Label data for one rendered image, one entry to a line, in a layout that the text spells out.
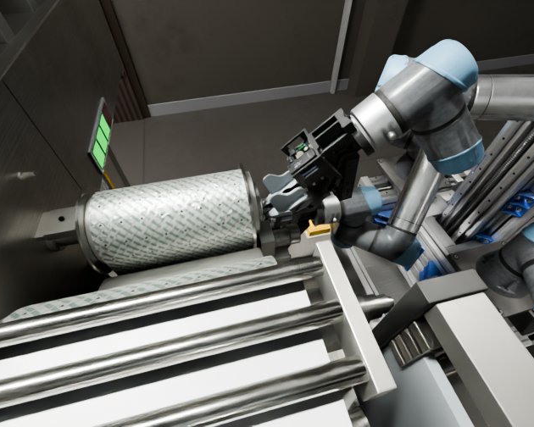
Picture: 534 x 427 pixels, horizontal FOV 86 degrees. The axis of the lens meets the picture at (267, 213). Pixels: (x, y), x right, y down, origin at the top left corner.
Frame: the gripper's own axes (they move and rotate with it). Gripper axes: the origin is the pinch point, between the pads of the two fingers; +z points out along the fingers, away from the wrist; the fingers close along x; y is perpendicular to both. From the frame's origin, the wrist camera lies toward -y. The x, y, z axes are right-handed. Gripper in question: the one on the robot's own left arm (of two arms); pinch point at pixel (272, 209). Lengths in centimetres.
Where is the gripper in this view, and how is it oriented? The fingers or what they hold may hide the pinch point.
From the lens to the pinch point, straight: 52.7
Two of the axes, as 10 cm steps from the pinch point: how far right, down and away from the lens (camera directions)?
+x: 2.4, 7.5, -6.2
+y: -6.2, -3.7, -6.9
